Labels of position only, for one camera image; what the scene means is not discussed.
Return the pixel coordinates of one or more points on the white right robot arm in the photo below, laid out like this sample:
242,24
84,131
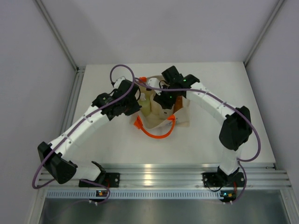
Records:
235,128

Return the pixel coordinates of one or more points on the aluminium rail base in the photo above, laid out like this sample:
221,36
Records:
189,176

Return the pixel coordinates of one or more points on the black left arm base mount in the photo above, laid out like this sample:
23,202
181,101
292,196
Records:
109,180

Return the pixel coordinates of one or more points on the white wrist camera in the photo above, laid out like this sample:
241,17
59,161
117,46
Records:
118,81
153,84

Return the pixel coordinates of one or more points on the green pump lotion bottle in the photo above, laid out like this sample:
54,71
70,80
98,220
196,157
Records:
144,102

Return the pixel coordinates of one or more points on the right aluminium frame post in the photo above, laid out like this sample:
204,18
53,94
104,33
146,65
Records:
279,4

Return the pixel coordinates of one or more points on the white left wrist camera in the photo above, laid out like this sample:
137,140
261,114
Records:
118,81

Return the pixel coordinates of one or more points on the left aluminium frame post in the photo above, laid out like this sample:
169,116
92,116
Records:
48,19

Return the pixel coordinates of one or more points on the aluminium frame post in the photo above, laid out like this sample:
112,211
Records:
48,19
279,4

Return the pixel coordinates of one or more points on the white square bottle black cap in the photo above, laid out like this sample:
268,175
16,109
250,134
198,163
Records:
165,113

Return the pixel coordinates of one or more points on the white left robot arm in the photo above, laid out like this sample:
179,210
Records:
56,155

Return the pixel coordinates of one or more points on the amber bottle pink cap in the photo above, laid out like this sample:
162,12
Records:
178,104

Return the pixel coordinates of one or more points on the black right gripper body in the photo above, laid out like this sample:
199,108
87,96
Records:
167,98

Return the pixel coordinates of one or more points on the slotted grey cable duct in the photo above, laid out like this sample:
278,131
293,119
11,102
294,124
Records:
135,194

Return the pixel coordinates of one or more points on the beige canvas bag orange handles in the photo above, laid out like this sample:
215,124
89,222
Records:
155,127

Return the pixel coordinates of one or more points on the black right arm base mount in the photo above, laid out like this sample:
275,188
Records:
217,180

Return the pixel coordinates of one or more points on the cream cylindrical bottle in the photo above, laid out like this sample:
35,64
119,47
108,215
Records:
155,107

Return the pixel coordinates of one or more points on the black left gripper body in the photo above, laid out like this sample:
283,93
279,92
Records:
131,106

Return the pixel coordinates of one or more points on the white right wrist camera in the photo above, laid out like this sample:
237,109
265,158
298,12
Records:
153,84

